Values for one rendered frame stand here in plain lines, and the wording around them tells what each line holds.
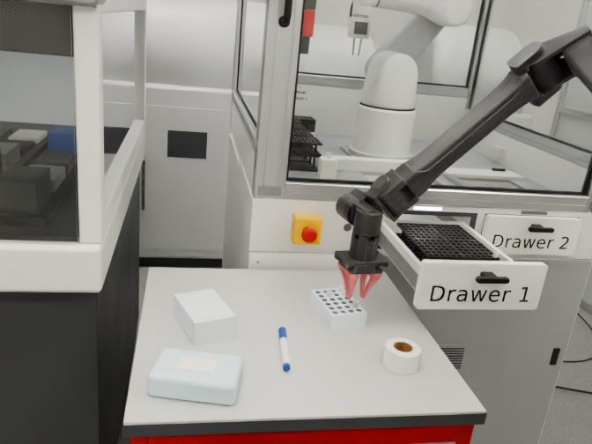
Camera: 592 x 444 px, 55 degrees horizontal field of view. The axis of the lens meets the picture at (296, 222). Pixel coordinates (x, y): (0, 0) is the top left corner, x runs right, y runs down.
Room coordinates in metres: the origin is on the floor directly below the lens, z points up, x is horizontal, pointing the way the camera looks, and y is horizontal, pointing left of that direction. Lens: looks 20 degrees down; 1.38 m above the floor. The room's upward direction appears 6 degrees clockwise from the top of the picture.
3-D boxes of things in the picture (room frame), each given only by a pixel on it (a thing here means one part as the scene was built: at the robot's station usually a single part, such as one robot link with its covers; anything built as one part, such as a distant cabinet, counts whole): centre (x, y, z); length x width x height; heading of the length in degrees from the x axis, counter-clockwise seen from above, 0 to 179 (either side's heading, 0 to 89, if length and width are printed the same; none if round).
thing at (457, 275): (1.13, -0.41, 0.87); 0.29 x 0.02 x 0.11; 102
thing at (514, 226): (1.51, -0.66, 0.87); 0.29 x 0.02 x 0.11; 102
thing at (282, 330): (0.97, 0.00, 0.77); 0.14 x 0.02 x 0.02; 7
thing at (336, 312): (1.14, -0.11, 0.78); 0.12 x 0.08 x 0.04; 23
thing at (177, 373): (0.83, 0.14, 0.78); 0.15 x 0.10 x 0.04; 88
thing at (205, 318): (1.03, 0.17, 0.79); 0.13 x 0.09 x 0.05; 32
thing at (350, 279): (1.12, -0.14, 0.86); 0.07 x 0.07 x 0.09; 22
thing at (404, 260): (1.34, -0.37, 0.86); 0.40 x 0.26 x 0.06; 12
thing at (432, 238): (1.33, -0.37, 0.87); 0.22 x 0.18 x 0.06; 12
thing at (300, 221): (1.36, -0.03, 0.88); 0.07 x 0.05 x 0.07; 102
